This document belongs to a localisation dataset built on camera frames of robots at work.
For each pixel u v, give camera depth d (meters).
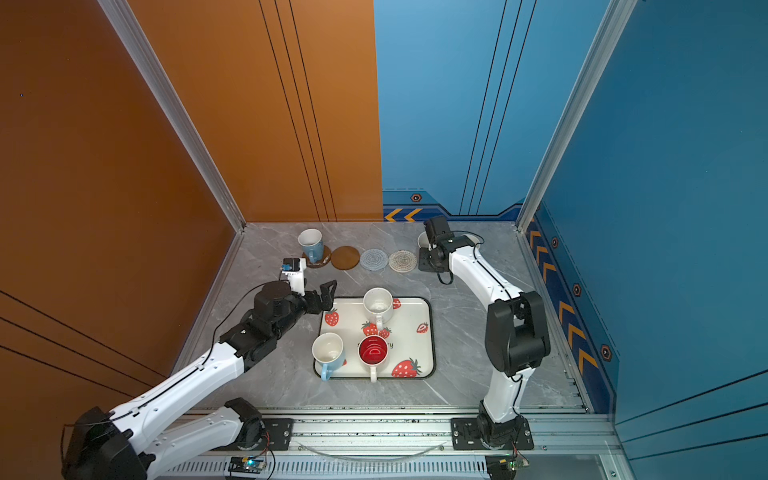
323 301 0.71
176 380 0.47
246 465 0.71
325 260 1.08
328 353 0.85
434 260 0.66
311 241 1.05
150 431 0.43
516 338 0.48
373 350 0.85
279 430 0.74
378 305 0.96
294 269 0.67
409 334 0.94
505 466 0.71
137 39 0.73
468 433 0.73
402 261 1.09
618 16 0.70
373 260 1.09
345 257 1.09
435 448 0.72
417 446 0.72
